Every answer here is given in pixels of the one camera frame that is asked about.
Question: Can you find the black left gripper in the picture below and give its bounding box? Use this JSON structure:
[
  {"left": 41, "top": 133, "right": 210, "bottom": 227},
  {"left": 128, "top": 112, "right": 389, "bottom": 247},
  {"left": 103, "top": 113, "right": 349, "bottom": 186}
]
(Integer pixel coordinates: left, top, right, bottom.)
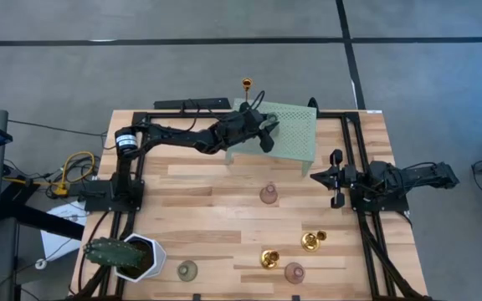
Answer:
[{"left": 223, "top": 102, "right": 280, "bottom": 154}]

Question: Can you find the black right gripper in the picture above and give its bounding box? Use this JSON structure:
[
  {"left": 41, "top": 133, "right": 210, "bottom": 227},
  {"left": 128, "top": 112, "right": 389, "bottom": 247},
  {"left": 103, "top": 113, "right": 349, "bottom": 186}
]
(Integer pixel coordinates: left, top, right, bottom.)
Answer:
[{"left": 310, "top": 149, "right": 370, "bottom": 209}]

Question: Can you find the tall gold candlestick holder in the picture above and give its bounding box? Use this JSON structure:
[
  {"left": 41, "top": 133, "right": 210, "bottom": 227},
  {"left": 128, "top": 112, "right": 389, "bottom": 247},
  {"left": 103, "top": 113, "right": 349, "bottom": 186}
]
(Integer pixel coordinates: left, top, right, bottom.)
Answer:
[{"left": 241, "top": 77, "right": 254, "bottom": 105}]

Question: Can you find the pink glass candle holder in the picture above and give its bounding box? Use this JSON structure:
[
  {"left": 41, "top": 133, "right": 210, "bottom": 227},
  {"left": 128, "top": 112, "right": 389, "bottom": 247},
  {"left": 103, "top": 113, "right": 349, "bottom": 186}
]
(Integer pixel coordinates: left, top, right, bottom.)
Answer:
[
  {"left": 259, "top": 181, "right": 279, "bottom": 206},
  {"left": 284, "top": 262, "right": 306, "bottom": 285}
]

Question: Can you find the medium gold candlestick holder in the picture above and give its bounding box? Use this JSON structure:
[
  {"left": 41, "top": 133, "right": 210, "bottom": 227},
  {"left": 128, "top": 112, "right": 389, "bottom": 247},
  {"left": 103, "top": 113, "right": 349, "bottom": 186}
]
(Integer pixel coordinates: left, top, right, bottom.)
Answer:
[{"left": 300, "top": 229, "right": 328, "bottom": 253}]

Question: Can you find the green perforated metal shelf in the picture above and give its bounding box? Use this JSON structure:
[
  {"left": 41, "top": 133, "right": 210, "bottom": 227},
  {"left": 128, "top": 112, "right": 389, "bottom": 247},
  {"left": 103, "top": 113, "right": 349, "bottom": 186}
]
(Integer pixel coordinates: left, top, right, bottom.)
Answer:
[{"left": 224, "top": 98, "right": 318, "bottom": 176}]

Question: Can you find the black power strip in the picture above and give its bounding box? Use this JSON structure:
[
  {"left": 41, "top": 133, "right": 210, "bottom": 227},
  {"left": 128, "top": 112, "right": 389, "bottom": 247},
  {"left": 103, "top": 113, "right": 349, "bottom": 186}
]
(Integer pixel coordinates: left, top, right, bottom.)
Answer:
[{"left": 153, "top": 97, "right": 232, "bottom": 111}]

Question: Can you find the short gold candlestick holder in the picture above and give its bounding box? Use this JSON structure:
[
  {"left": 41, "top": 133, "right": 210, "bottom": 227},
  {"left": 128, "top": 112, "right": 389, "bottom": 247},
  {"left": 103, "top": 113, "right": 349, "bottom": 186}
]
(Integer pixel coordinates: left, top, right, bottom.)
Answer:
[{"left": 259, "top": 249, "right": 280, "bottom": 269}]

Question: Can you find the white hexagonal plant pot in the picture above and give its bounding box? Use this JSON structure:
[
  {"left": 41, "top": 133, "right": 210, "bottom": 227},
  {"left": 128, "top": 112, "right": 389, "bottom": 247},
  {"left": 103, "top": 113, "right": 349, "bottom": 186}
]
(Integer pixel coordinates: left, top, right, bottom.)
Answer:
[{"left": 114, "top": 232, "right": 168, "bottom": 283}]

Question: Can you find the green cactus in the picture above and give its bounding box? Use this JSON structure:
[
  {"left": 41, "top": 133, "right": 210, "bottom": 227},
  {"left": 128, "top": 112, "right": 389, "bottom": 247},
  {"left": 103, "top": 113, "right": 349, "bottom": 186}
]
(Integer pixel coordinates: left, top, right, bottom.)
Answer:
[{"left": 83, "top": 237, "right": 146, "bottom": 269}]

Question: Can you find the black table support bar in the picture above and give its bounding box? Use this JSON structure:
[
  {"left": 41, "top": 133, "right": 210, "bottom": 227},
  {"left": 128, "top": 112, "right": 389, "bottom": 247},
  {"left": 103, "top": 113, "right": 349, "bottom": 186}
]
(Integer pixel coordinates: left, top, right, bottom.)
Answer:
[{"left": 0, "top": 179, "right": 85, "bottom": 242}]

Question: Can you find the white paper sheet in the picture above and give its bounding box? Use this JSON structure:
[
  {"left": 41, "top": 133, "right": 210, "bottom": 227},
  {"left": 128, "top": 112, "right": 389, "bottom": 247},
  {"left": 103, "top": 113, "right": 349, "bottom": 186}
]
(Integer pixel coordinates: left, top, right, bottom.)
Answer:
[{"left": 39, "top": 200, "right": 90, "bottom": 263}]

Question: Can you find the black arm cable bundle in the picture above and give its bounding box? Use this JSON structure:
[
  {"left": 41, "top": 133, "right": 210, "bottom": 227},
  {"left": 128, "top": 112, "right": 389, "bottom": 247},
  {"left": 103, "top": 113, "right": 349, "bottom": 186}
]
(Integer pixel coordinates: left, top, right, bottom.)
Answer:
[
  {"left": 75, "top": 211, "right": 115, "bottom": 296},
  {"left": 356, "top": 211, "right": 434, "bottom": 301}
]

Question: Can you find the thin black floor cable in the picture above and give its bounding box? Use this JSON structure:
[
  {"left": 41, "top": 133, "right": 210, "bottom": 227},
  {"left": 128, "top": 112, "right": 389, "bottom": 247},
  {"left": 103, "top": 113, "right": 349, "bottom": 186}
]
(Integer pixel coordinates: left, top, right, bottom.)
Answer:
[{"left": 8, "top": 120, "right": 107, "bottom": 137}]

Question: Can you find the yellow cable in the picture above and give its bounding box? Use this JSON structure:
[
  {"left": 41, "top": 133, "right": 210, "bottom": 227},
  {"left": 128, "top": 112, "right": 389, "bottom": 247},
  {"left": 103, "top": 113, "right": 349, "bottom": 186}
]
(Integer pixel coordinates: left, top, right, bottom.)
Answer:
[{"left": 54, "top": 150, "right": 97, "bottom": 197}]

